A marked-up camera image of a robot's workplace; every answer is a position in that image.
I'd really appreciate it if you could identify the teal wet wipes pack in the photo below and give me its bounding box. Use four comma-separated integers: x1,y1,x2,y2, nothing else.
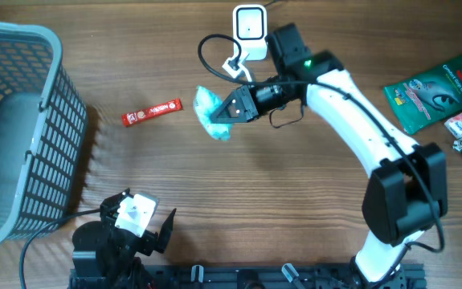
193,86,233,141

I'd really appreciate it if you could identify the grey plastic basket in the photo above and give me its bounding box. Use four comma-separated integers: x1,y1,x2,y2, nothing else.
0,22,88,244

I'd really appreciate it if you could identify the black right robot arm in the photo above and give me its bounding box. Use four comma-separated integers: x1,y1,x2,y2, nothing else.
207,23,448,288

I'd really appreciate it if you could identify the green sponge pack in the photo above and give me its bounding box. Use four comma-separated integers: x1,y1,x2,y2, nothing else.
383,54,462,135

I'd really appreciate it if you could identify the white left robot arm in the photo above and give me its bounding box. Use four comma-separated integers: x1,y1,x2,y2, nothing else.
68,189,176,289

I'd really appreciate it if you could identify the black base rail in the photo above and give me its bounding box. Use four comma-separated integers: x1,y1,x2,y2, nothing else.
67,260,427,289

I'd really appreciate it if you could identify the white barcode scanner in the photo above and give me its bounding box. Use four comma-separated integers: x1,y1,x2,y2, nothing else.
232,4,268,61

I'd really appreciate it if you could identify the red coffee stick sachet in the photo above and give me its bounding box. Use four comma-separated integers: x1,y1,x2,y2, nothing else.
121,99,183,127

